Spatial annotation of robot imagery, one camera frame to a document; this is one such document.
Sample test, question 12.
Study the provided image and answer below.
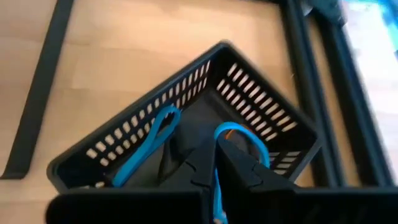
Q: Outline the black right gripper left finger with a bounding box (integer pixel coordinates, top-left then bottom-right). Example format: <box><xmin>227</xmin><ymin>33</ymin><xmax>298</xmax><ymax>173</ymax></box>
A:
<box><xmin>157</xmin><ymin>139</ymin><xmax>218</xmax><ymax>189</ymax></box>

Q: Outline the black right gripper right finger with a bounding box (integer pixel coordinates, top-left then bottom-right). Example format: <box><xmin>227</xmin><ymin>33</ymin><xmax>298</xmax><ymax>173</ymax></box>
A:
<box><xmin>216</xmin><ymin>138</ymin><xmax>298</xmax><ymax>190</ymax></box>

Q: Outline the orange rubber band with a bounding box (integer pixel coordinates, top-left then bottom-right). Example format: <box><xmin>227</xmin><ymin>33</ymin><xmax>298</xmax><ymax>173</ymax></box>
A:
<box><xmin>225</xmin><ymin>128</ymin><xmax>249</xmax><ymax>141</ymax></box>

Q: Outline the blue rubber band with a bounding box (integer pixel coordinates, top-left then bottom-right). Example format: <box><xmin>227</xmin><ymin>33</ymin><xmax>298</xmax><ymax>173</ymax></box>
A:
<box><xmin>111</xmin><ymin>105</ymin><xmax>182</xmax><ymax>188</ymax></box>
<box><xmin>213</xmin><ymin>121</ymin><xmax>271</xmax><ymax>224</ymax></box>

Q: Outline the black plastic basket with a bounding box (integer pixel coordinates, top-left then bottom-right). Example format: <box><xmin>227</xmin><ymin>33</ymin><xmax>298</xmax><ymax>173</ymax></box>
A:
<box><xmin>46</xmin><ymin>40</ymin><xmax>323</xmax><ymax>195</ymax></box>

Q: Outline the black mesh shelf riser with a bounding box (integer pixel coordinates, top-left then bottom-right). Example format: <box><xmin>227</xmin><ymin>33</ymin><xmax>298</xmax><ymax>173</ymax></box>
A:
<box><xmin>0</xmin><ymin>0</ymin><xmax>75</xmax><ymax>180</ymax></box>

